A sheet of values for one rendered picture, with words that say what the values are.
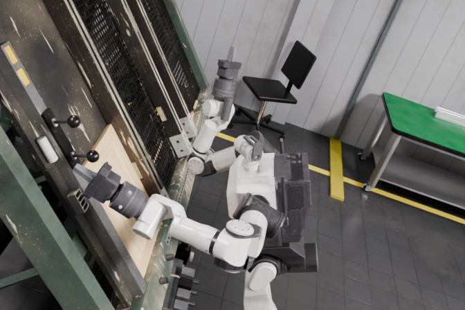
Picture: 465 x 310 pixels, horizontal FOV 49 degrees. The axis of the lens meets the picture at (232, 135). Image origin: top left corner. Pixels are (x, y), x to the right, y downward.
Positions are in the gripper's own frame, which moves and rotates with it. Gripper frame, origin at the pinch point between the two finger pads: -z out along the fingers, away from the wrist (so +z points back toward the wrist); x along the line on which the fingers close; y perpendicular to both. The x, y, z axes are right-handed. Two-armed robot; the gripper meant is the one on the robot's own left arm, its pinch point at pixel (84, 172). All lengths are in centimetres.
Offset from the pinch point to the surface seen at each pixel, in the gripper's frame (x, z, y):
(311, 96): 51, 162, 380
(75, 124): -7.3, -9.6, 6.9
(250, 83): 65, 94, 337
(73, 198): 15.9, 2.3, 7.2
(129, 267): 32.7, 31.9, 12.0
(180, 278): 48, 59, 38
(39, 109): -1.2, -20.3, 12.1
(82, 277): 21.4, 16.3, -12.6
